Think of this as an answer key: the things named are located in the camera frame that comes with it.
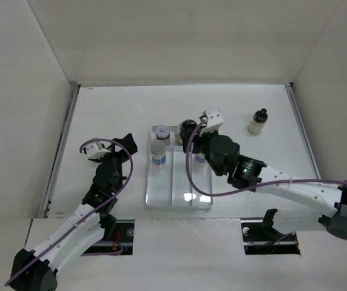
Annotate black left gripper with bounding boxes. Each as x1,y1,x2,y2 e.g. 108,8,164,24
95,133,136,192

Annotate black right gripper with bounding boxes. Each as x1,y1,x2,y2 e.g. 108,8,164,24
181,124,224,176

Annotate black stopper jar brown contents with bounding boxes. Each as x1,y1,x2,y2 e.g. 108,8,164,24
178,119,197,145

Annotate grey lid sauce jar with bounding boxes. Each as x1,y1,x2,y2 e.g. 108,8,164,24
155,124,170,146

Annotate white cap blue label jar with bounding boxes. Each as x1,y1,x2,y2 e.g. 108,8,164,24
150,139,166,169

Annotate black stopper jar white contents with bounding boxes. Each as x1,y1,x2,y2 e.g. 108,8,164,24
247,109,268,135

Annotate pink cap spice jar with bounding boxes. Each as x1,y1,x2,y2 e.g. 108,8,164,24
175,126,183,146

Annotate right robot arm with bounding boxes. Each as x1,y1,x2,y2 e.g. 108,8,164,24
180,127,347,240

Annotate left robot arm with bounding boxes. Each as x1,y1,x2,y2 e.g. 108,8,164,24
5,133,138,290

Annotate white divided organizer tray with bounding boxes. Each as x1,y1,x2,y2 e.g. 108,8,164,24
146,125,214,212

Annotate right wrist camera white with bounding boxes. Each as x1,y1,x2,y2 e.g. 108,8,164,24
200,107,224,135

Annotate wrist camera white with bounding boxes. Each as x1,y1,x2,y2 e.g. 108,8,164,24
79,141,110,160
200,107,224,135

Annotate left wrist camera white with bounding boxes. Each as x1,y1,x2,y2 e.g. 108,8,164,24
79,141,110,160

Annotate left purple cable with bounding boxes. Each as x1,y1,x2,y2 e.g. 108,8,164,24
4,138,134,286

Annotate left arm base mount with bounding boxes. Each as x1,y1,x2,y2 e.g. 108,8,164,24
83,220,135,256

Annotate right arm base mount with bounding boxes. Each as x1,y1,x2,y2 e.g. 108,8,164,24
241,209,300,255

